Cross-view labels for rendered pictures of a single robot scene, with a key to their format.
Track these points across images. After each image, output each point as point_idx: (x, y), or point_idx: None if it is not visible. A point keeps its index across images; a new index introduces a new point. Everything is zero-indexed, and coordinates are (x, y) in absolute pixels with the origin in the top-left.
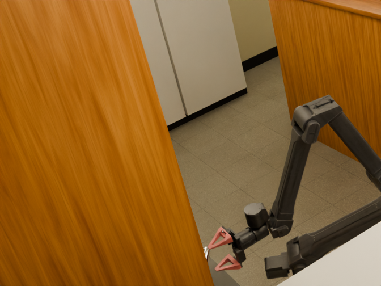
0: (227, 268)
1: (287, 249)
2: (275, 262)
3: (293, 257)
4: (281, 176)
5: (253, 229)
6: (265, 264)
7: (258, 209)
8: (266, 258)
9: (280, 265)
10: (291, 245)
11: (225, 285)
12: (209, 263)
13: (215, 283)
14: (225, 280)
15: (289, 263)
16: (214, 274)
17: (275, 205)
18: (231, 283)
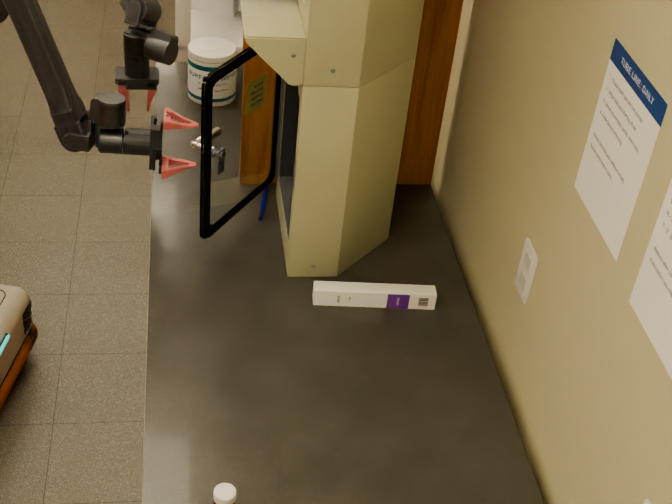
0: (181, 159)
1: (151, 9)
2: (164, 31)
3: (155, 0)
4: (53, 59)
5: (121, 127)
6: (174, 36)
7: (105, 94)
8: (169, 34)
9: (162, 29)
10: (147, 0)
11: (166, 267)
12: (158, 309)
13: (176, 276)
14: (160, 272)
15: (160, 8)
16: (168, 289)
17: (75, 101)
18: (157, 265)
